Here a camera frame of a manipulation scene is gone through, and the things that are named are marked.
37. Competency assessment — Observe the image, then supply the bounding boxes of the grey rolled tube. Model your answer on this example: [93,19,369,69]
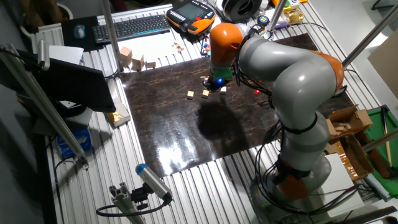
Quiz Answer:
[363,172,391,202]

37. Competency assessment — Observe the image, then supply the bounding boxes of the white button box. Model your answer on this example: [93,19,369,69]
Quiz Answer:
[271,0,302,12]

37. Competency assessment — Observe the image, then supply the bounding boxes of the white flat board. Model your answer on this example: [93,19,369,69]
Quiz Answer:
[310,152,365,218]

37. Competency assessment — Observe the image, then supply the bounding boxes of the thin wooden stick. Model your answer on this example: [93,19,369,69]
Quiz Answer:
[381,107,394,168]

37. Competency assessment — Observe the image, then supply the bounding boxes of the short aluminium extrusion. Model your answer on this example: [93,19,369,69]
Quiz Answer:
[108,182,147,224]

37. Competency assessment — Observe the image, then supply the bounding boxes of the dark marble pattern mat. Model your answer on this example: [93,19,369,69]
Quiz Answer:
[119,32,356,179]

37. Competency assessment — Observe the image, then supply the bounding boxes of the black plastic frame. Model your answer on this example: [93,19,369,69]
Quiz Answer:
[331,83,348,98]

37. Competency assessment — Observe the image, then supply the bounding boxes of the small wooden pieces pile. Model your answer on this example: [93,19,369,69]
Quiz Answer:
[171,41,185,54]

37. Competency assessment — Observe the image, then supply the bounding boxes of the tan cardboard sheet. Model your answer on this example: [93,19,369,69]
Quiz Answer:
[367,29,398,101]

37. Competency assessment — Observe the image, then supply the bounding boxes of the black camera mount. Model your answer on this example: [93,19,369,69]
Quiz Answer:
[129,183,150,211]

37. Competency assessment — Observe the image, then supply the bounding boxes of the silver camera blue cap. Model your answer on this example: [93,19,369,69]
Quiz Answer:
[135,162,174,202]

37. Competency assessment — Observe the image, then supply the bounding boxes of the black filament spool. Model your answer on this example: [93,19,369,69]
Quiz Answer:
[222,0,263,23]

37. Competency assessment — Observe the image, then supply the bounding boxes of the grey computer mouse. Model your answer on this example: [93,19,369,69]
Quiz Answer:
[73,24,86,40]

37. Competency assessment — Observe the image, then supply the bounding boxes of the small wooden planks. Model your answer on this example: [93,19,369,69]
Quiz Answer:
[331,121,351,134]

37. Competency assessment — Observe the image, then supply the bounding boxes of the white paper sheet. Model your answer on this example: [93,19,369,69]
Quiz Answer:
[49,45,85,65]

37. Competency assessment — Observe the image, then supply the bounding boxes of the green felt mat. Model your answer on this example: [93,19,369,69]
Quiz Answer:
[364,105,398,199]

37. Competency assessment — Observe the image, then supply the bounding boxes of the blue tissue pack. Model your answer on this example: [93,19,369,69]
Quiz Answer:
[56,127,93,159]

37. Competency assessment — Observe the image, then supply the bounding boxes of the black computer keyboard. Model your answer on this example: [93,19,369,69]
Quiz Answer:
[92,14,172,44]

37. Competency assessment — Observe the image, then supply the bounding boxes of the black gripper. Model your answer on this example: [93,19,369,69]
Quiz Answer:
[203,75,233,93]

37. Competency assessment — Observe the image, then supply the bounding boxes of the orange black teach pendant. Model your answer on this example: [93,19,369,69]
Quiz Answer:
[165,0,216,35]

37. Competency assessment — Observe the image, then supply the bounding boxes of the black flat monitor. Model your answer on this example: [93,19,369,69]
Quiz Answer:
[15,49,117,114]

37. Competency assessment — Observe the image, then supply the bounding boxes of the aluminium frame post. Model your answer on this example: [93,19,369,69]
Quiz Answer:
[266,0,289,34]
[361,127,398,153]
[341,4,398,68]
[101,0,124,74]
[0,43,90,170]

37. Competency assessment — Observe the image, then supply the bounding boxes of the small box gold foil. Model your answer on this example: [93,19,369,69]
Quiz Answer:
[106,96,132,128]

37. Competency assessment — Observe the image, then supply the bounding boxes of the gold foil bag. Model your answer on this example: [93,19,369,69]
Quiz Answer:
[283,8,305,26]

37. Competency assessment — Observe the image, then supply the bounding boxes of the black mouse pad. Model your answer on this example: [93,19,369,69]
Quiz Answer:
[60,15,105,53]

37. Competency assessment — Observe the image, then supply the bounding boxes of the round black yellow gadget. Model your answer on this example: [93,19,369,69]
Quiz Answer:
[257,14,271,27]

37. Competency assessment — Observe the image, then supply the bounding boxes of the green wrist adapter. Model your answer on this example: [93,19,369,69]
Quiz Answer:
[211,67,233,80]

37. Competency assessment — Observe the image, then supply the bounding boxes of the black camera cable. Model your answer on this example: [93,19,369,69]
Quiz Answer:
[95,198,174,218]

